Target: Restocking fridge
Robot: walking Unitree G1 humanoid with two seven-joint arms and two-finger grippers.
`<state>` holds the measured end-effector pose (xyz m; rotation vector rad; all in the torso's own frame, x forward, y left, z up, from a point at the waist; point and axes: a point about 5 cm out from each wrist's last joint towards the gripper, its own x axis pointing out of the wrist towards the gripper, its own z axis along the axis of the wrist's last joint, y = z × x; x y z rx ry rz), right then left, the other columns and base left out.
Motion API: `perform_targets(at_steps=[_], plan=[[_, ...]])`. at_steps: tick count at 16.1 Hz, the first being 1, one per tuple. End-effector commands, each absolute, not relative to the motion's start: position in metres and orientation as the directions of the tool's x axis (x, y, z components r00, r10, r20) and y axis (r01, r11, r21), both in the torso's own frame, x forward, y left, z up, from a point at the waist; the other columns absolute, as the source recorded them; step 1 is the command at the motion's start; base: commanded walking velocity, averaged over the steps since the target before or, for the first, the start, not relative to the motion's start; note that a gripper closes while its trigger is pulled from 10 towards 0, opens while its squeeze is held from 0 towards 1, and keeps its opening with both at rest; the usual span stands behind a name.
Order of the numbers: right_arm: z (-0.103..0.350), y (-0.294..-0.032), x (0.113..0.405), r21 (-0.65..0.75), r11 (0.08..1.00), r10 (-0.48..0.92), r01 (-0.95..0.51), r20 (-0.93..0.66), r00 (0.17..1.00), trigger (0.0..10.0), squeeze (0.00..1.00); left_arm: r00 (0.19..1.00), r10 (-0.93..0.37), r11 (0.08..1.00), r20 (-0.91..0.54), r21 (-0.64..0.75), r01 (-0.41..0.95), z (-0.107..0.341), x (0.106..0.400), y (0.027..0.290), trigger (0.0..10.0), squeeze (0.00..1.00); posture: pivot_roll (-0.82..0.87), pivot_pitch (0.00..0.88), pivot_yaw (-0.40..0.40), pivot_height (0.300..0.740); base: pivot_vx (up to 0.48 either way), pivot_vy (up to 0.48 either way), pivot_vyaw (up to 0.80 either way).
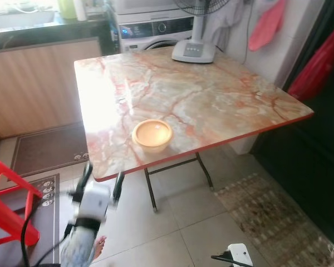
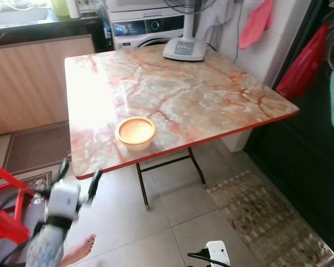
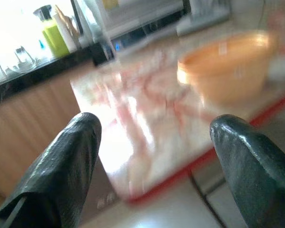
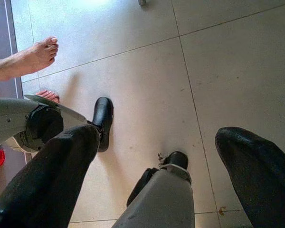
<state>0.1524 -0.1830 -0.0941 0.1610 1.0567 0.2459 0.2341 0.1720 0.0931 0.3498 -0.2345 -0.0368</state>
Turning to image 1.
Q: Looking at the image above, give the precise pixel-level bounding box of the beige patterned rug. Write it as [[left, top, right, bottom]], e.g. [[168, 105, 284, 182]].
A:
[[214, 174, 334, 267]]

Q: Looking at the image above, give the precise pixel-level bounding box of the dark patterned floor mat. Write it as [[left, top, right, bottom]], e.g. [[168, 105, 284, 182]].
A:
[[0, 174, 61, 267]]

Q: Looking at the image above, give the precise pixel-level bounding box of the white tray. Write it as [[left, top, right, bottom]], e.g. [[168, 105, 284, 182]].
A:
[[0, 8, 56, 28]]

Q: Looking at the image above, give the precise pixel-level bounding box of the pink hanging cloth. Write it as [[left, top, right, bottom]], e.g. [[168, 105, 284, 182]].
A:
[[248, 0, 286, 52]]

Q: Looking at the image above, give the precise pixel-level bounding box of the wooden cabinet with black counter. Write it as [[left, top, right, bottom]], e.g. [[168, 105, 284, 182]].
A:
[[0, 19, 113, 140]]

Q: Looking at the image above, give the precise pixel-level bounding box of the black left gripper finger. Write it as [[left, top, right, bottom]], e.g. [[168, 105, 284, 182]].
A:
[[78, 162, 94, 195], [112, 171, 125, 209]]

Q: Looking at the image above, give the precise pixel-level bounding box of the person's bare foot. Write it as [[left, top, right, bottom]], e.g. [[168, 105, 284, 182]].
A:
[[92, 235, 107, 260]]

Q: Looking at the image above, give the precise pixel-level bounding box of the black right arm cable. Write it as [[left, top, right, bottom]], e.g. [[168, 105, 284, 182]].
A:
[[210, 253, 240, 267]]

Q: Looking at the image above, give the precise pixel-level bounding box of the white washing machine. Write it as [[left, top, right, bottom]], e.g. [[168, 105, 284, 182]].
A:
[[112, 0, 197, 53]]

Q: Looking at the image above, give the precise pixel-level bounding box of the white standing fan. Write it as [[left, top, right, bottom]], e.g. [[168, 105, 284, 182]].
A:
[[171, 0, 232, 63]]

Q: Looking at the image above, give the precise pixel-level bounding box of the red hanging bag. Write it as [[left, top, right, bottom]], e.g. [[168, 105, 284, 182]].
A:
[[288, 25, 334, 102]]

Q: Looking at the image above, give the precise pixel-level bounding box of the brown door mat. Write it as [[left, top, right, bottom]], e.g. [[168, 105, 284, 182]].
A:
[[11, 122, 90, 177]]

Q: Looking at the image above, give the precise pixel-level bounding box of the orange plastic bowl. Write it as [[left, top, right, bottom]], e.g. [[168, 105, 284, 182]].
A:
[[132, 119, 173, 154]]

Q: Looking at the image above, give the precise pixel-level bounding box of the grey hanging cloth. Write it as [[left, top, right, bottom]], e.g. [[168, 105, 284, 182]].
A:
[[203, 0, 251, 51]]

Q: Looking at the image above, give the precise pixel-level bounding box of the red plastic stool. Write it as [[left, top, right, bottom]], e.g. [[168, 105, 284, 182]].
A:
[[0, 159, 43, 248]]

